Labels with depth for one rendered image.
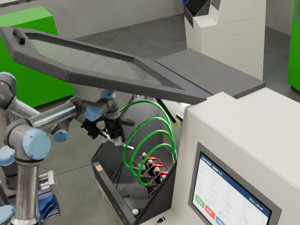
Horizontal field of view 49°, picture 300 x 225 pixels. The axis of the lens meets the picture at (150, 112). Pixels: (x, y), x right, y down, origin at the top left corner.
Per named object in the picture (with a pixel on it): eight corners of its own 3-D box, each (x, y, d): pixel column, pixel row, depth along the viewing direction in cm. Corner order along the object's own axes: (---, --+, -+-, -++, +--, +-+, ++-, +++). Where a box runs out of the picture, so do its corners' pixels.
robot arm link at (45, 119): (-5, 147, 145) (78, 110, 181) (10, 154, 139) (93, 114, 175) (-11, 123, 141) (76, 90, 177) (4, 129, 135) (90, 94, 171)
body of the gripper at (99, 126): (98, 135, 204) (83, 122, 202) (106, 126, 201) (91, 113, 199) (94, 140, 197) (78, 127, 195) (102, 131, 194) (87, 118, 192)
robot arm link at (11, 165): (0, 177, 191) (-9, 159, 184) (6, 162, 203) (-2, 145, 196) (21, 173, 191) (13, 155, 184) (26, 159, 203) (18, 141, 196)
